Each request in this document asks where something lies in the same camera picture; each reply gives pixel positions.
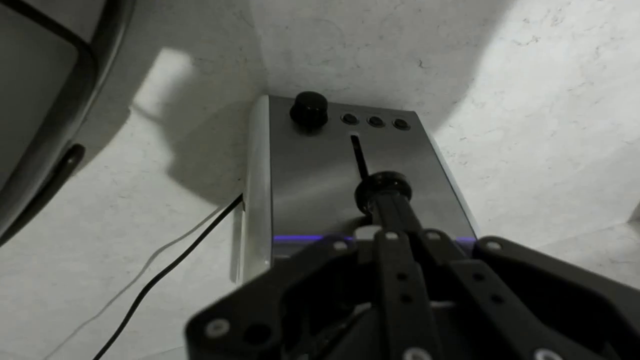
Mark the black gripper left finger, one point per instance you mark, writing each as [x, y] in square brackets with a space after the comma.
[400, 300]

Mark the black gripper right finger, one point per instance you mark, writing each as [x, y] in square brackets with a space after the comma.
[520, 300]

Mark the silver metal control box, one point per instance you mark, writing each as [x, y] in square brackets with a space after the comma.
[313, 181]

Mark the black toaster dial knob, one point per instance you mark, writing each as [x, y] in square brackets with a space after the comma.
[308, 110]

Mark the dark silver rice cooker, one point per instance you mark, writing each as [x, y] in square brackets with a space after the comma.
[46, 101]

